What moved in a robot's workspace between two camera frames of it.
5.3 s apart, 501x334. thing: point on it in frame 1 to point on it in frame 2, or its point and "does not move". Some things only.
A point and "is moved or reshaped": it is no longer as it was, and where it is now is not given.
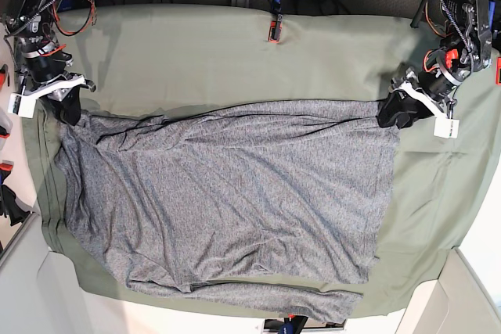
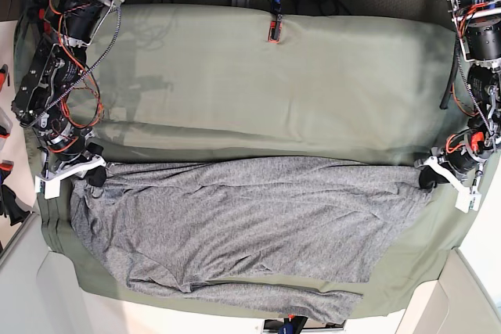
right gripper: [413, 110] to [459, 161]
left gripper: [63, 87] to [63, 154]
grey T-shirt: [268, 207] is moved or reshaped
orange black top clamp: [275, 28] does not move
